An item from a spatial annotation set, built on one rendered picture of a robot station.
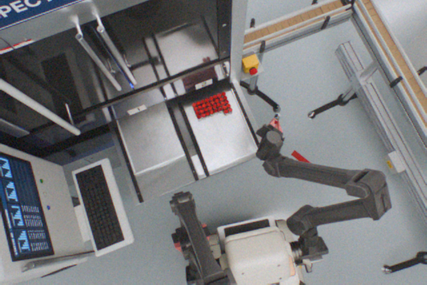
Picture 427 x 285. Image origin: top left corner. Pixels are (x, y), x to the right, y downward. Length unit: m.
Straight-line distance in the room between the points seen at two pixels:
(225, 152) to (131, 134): 0.48
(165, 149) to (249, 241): 0.73
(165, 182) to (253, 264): 0.72
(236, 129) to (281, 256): 0.77
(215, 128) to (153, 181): 0.40
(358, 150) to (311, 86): 0.58
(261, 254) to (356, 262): 1.58
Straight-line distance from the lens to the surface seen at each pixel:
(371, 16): 2.24
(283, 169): 1.42
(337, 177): 1.28
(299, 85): 2.99
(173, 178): 1.90
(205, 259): 1.21
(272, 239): 1.41
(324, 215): 1.41
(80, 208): 2.08
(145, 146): 1.95
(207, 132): 1.92
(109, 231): 2.00
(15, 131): 1.73
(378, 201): 1.24
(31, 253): 1.56
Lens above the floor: 2.75
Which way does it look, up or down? 75 degrees down
